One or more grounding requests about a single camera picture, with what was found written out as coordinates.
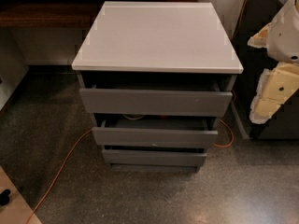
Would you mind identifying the small black object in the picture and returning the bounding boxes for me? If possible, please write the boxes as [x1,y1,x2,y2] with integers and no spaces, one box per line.
[0,189,11,206]

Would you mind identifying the grey drawer cabinet white top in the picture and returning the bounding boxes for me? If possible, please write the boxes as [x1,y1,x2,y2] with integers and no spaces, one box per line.
[72,2,243,172]

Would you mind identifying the light wooden board corner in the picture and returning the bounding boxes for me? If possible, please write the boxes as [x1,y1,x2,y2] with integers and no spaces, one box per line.
[0,167,42,224]

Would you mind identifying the orange cable on floor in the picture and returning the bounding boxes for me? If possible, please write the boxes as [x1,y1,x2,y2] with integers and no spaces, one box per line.
[25,0,261,224]

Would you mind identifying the grey top drawer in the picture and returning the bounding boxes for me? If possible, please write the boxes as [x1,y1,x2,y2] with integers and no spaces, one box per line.
[79,88,232,117]

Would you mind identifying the dark wooden shelf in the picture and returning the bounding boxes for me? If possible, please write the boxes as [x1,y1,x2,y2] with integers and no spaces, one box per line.
[0,0,198,28]

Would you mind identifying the white bowl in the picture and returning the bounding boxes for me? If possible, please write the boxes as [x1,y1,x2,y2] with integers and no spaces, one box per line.
[123,114,145,120]

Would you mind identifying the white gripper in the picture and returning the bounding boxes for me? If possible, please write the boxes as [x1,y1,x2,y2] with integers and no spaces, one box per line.
[248,0,299,124]

